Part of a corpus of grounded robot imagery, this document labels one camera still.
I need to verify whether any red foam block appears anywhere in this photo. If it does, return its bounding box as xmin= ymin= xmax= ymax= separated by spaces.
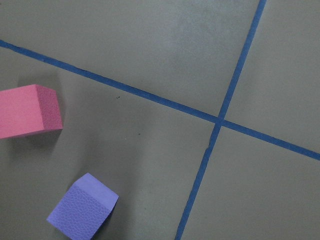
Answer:
xmin=0 ymin=84 xmax=63 ymax=139

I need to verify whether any purple foam block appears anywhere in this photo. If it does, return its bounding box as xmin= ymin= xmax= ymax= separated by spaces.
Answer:
xmin=46 ymin=172 xmax=119 ymax=240

